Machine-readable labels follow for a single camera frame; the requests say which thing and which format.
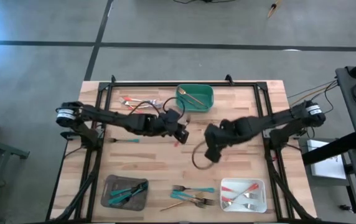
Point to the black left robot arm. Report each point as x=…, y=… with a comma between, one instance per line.
x=109, y=116

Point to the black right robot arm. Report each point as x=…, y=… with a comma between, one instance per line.
x=283, y=116

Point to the grey translucent plastic bin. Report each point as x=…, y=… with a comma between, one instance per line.
x=125, y=208

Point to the white plastic bin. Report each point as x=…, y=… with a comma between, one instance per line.
x=243, y=182

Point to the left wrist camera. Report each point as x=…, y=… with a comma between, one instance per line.
x=181, y=137

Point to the white paper sheet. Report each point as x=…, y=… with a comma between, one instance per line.
x=327, y=168

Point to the green plastic bin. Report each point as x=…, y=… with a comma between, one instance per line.
x=203, y=93

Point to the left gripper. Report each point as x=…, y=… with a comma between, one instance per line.
x=165, y=124

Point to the small black floor object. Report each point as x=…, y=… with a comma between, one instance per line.
x=345, y=208

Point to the black aluminium table frame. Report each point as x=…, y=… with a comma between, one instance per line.
x=150, y=83

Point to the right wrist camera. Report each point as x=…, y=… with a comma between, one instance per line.
x=213, y=154

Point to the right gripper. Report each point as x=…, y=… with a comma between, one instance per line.
x=220, y=133

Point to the silver corner bracket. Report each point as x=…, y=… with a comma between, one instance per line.
x=265, y=134

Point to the black metal beam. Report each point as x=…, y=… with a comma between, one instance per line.
x=330, y=150

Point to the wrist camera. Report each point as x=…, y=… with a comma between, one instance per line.
x=181, y=137
x=213, y=154

